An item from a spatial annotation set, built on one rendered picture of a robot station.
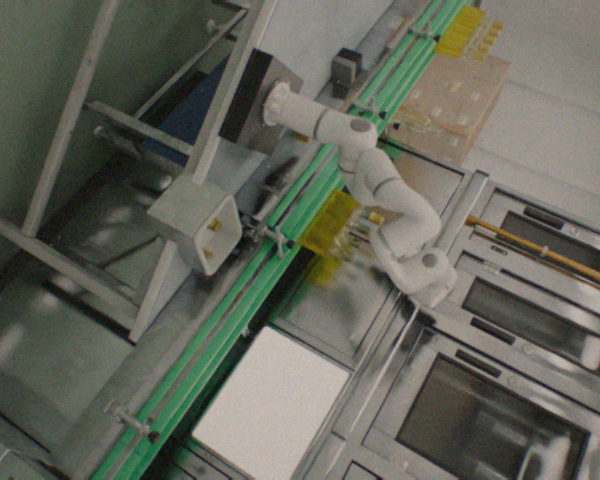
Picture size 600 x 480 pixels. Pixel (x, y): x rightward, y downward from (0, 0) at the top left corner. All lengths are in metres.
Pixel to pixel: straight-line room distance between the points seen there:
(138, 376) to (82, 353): 0.37
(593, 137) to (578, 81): 0.90
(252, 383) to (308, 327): 0.25
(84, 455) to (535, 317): 1.44
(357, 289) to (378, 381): 0.32
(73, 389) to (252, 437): 0.60
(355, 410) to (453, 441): 0.30
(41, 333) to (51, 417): 0.30
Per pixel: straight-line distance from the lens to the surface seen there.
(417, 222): 1.28
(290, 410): 1.67
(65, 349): 1.95
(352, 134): 1.40
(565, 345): 1.95
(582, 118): 7.06
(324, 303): 1.79
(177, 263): 1.59
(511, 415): 1.81
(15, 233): 1.99
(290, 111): 1.47
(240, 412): 1.69
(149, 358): 1.60
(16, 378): 1.99
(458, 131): 5.41
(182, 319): 1.62
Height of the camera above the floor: 1.49
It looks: 17 degrees down
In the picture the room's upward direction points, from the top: 117 degrees clockwise
